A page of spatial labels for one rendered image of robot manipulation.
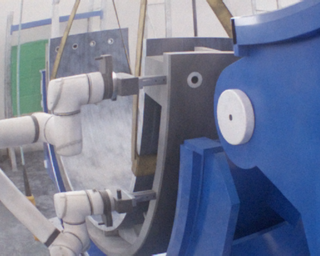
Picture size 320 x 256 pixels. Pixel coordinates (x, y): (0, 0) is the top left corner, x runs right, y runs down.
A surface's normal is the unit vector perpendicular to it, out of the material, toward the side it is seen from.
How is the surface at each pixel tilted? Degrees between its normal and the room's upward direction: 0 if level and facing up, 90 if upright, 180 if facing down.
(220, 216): 90
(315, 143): 90
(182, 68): 94
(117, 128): 45
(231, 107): 90
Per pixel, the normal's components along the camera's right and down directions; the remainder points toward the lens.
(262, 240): 0.44, 0.40
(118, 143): 0.22, -0.67
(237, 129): -0.90, 0.13
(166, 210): 0.38, 0.65
